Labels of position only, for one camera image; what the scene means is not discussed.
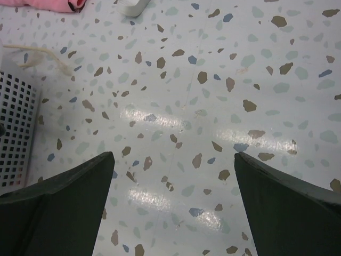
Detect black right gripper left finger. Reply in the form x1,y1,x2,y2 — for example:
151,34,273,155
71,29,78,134
1,151,115,255

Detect green shorts with drawstring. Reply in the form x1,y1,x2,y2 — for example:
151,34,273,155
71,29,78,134
3,44,72,76

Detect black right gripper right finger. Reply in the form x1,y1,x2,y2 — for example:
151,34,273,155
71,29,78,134
234,152,340,255

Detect pink folded shirt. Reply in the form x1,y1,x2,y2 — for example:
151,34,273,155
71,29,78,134
1,0,86,13

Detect white perforated laundry basket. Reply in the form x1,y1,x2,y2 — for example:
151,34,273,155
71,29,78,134
1,44,40,194

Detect white clothes rack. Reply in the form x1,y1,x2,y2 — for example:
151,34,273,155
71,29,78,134
117,0,150,17

